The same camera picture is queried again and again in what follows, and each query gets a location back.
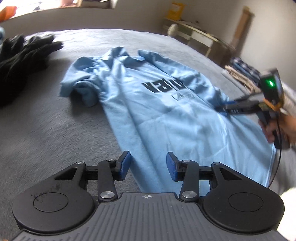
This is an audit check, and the black garment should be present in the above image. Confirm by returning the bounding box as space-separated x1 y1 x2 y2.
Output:
0 34 65 107

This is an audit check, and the yellow box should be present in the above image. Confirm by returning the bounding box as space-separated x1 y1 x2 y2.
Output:
167 2 186 20

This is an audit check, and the white fleece robe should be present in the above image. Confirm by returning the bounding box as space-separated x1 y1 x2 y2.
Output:
276 189 296 241

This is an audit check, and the grey folded garment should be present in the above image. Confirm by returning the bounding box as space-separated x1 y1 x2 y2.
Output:
221 70 250 92

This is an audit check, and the grey bed blanket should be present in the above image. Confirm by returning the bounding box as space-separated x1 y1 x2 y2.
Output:
0 28 296 234

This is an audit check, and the light blue t-shirt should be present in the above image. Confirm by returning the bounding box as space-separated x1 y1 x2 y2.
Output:
60 46 277 193

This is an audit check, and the person's right hand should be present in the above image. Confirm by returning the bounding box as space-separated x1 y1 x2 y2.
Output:
258 113 296 145

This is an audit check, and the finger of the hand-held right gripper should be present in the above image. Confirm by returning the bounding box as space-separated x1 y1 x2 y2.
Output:
228 96 264 109
215 104 259 116

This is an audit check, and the beige folded garment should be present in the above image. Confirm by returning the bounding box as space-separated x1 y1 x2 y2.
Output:
225 65 260 93

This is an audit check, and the cream desk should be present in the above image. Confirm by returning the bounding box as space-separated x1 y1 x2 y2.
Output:
162 17 236 66

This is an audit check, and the white bedpost finial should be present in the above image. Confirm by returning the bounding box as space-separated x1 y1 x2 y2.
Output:
168 24 179 37

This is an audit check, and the black cable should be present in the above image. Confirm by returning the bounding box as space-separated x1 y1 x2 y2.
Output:
268 139 282 189

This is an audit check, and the orange bag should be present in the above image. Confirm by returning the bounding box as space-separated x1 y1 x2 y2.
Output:
0 5 18 21

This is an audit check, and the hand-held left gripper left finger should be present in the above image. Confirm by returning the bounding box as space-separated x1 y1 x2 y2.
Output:
54 151 131 202

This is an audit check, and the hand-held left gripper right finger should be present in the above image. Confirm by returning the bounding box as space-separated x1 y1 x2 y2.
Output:
166 152 242 202

